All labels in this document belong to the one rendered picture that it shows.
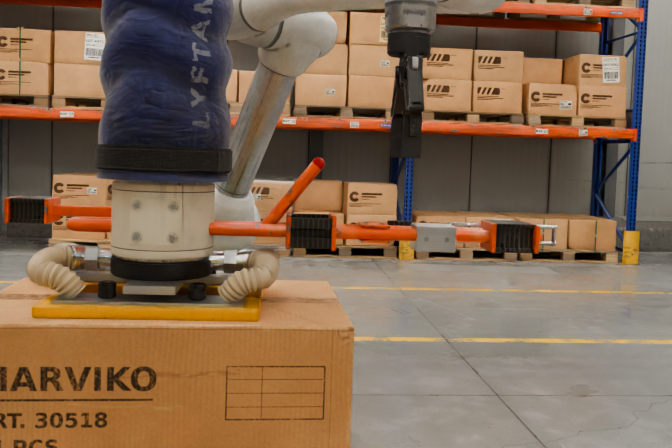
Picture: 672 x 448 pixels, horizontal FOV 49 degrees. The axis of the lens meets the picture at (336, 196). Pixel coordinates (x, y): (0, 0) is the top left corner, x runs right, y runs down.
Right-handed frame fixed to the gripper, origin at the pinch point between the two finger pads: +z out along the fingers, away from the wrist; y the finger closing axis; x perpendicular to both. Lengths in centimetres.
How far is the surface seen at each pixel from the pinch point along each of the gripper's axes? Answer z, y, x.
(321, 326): 27.2, 17.3, -14.4
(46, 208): 14, -21, -67
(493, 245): 15.5, 5.1, 15.2
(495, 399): 119, -226, 90
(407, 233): 14.0, 3.8, 0.5
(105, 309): 26, 15, -47
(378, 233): 14.2, 3.9, -4.5
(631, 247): 93, -703, 395
